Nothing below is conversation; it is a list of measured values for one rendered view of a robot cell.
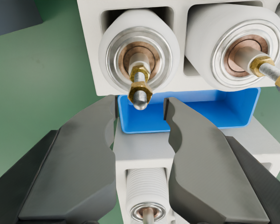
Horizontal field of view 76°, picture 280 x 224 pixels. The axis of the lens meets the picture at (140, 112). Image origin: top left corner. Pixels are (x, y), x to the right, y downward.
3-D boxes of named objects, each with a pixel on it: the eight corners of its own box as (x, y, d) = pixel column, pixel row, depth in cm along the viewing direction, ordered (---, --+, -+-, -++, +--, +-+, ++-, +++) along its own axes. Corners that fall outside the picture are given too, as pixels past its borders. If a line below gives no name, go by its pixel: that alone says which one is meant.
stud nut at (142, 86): (130, 102, 15) (129, 107, 14) (125, 83, 14) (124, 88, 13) (153, 98, 15) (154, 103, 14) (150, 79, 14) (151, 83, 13)
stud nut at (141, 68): (131, 83, 18) (131, 86, 17) (127, 67, 17) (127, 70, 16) (150, 80, 18) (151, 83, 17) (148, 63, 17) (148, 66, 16)
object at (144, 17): (114, 57, 38) (99, 98, 23) (113, 4, 33) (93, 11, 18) (159, 59, 38) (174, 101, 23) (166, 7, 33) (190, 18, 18)
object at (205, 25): (176, 59, 38) (202, 101, 23) (170, 9, 33) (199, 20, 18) (222, 49, 37) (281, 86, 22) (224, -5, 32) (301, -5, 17)
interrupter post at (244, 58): (231, 68, 21) (245, 78, 18) (232, 47, 20) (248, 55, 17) (252, 63, 21) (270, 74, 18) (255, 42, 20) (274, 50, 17)
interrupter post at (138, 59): (128, 71, 21) (127, 82, 18) (129, 50, 20) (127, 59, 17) (148, 72, 21) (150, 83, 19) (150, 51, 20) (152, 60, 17)
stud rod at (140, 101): (135, 73, 19) (134, 112, 13) (134, 64, 19) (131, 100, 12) (144, 71, 19) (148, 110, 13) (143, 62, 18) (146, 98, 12)
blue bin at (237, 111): (125, 108, 53) (122, 134, 43) (120, 72, 47) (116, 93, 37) (227, 102, 52) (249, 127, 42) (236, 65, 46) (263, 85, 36)
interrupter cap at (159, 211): (131, 220, 40) (131, 223, 39) (128, 201, 36) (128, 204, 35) (165, 218, 40) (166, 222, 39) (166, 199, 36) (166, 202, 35)
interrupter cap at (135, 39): (107, 90, 23) (106, 92, 22) (104, 23, 18) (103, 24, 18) (167, 93, 23) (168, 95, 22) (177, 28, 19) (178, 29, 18)
